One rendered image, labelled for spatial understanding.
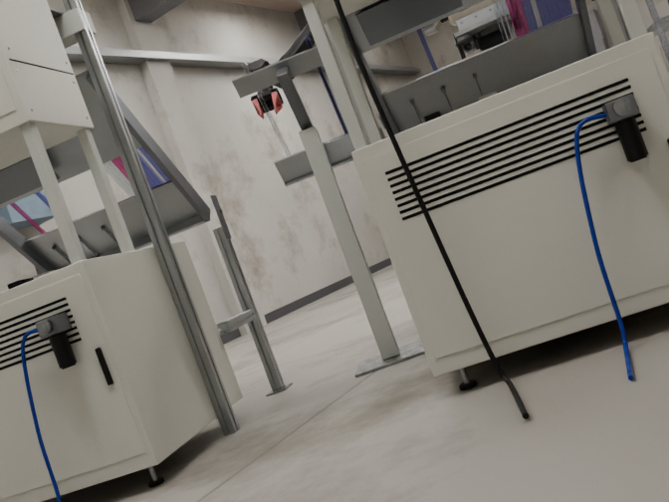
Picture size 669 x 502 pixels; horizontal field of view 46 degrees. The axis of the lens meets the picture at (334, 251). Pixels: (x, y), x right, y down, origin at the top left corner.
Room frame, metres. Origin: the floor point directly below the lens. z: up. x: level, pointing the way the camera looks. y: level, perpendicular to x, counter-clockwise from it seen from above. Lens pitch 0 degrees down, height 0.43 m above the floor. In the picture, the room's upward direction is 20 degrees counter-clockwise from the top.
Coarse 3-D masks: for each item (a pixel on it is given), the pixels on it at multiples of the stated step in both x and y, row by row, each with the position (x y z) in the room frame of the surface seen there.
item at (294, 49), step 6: (306, 30) 2.87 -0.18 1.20; (300, 36) 2.88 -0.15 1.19; (306, 36) 2.86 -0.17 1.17; (312, 36) 2.87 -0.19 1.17; (294, 42) 2.88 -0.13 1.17; (300, 42) 2.86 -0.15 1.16; (306, 42) 2.87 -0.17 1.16; (312, 42) 2.88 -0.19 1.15; (294, 48) 2.86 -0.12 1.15; (300, 48) 2.86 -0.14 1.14; (306, 48) 2.88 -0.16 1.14; (288, 54) 2.87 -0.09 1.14; (294, 54) 2.86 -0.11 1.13
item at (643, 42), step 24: (624, 48) 1.69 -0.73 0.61; (552, 72) 1.73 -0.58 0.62; (576, 72) 1.72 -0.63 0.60; (504, 96) 1.75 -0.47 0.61; (432, 120) 1.79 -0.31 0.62; (456, 120) 1.78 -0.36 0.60; (384, 144) 1.82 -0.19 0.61; (360, 168) 1.84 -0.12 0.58; (384, 240) 1.84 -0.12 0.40; (408, 288) 1.84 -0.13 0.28; (600, 312) 1.75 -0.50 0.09; (624, 312) 1.73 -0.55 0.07; (528, 336) 1.79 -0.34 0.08; (552, 336) 1.77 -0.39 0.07; (432, 360) 1.84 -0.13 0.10; (456, 360) 1.83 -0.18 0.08; (480, 360) 1.81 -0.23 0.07
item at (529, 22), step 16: (496, 0) 2.41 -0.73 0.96; (512, 0) 2.41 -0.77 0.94; (528, 0) 2.42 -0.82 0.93; (544, 0) 2.42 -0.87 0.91; (560, 0) 2.43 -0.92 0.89; (496, 16) 2.45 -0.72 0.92; (512, 16) 2.46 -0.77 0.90; (528, 16) 2.46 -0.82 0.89; (544, 16) 2.47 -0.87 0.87; (560, 16) 2.47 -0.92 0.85; (512, 32) 2.50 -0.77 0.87
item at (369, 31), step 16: (384, 0) 2.36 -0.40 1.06; (400, 0) 2.32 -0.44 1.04; (416, 0) 2.33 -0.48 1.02; (432, 0) 2.33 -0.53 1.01; (448, 0) 2.34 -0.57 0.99; (464, 0) 2.38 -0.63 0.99; (480, 0) 2.39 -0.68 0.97; (352, 16) 2.39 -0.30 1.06; (368, 16) 2.35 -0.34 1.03; (384, 16) 2.35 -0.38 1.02; (400, 16) 2.36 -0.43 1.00; (416, 16) 2.37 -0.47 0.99; (432, 16) 2.37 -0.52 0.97; (352, 32) 2.43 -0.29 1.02; (368, 32) 2.39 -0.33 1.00; (384, 32) 2.40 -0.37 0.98; (400, 32) 2.40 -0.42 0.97; (368, 48) 2.48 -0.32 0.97
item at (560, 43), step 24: (552, 24) 2.48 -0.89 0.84; (576, 24) 2.49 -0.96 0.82; (504, 48) 2.53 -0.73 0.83; (528, 48) 2.54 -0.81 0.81; (552, 48) 2.55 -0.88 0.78; (576, 48) 2.56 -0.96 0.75; (432, 72) 2.58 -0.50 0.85; (456, 72) 2.58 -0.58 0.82; (480, 72) 2.59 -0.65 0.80; (504, 72) 2.60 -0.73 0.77; (528, 72) 2.61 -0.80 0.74; (384, 96) 2.62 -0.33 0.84; (408, 96) 2.63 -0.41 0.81; (432, 96) 2.64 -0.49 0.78; (456, 96) 2.65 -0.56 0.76; (480, 96) 2.66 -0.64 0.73; (408, 120) 2.71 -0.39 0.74
